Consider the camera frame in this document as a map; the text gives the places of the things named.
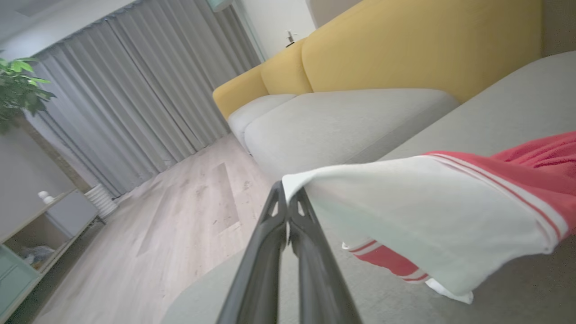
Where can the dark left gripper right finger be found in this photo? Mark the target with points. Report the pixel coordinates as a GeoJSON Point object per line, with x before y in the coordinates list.
{"type": "Point", "coordinates": [315, 270]}

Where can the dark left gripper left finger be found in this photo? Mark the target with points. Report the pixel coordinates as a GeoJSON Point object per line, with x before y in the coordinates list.
{"type": "Point", "coordinates": [261, 270]}

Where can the red and white sports garment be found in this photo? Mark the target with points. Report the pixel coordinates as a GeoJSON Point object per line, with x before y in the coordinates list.
{"type": "Point", "coordinates": [405, 216]}

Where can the small grey sofa seat cushion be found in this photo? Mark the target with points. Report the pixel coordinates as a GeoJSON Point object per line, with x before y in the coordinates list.
{"type": "Point", "coordinates": [261, 110]}

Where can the white ribbed round object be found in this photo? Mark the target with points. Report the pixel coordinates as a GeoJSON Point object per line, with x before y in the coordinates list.
{"type": "Point", "coordinates": [101, 201]}

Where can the yellow sofa end backrest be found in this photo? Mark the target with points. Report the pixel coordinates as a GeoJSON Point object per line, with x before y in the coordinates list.
{"type": "Point", "coordinates": [238, 94]}

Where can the narrow yellow sofa backrest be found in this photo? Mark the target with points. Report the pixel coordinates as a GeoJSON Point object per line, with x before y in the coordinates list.
{"type": "Point", "coordinates": [285, 72]}

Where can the grey pleated curtain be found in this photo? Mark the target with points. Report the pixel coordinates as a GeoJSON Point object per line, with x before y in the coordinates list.
{"type": "Point", "coordinates": [148, 90]}

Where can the low wooden sideboard cabinet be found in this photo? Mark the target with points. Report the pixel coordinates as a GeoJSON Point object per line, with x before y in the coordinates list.
{"type": "Point", "coordinates": [40, 243]}

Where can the small white ornament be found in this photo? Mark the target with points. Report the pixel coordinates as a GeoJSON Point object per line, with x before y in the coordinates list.
{"type": "Point", "coordinates": [46, 197]}

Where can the large grey sofa seat cushion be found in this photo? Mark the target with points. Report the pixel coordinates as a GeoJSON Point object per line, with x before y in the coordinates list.
{"type": "Point", "coordinates": [495, 112]}

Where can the wide yellow sofa backrest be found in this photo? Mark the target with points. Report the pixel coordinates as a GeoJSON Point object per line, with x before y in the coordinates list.
{"type": "Point", "coordinates": [418, 45]}

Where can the green leafy houseplant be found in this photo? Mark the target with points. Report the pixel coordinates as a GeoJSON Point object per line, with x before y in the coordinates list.
{"type": "Point", "coordinates": [20, 90]}

